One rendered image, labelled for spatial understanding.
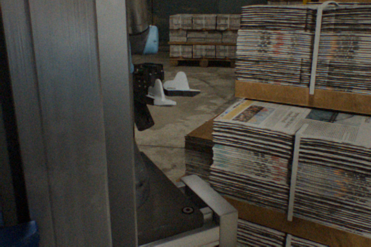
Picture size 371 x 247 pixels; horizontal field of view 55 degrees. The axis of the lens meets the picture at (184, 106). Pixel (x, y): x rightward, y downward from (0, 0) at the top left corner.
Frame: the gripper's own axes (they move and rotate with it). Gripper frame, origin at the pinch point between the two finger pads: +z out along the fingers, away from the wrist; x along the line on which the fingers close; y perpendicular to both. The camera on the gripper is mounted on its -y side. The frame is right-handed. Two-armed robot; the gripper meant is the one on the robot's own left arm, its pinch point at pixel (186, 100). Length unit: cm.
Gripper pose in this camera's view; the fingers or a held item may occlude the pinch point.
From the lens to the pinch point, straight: 83.1
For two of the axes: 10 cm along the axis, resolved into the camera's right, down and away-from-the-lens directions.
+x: 5.0, -2.4, 8.3
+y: 0.0, -9.6, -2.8
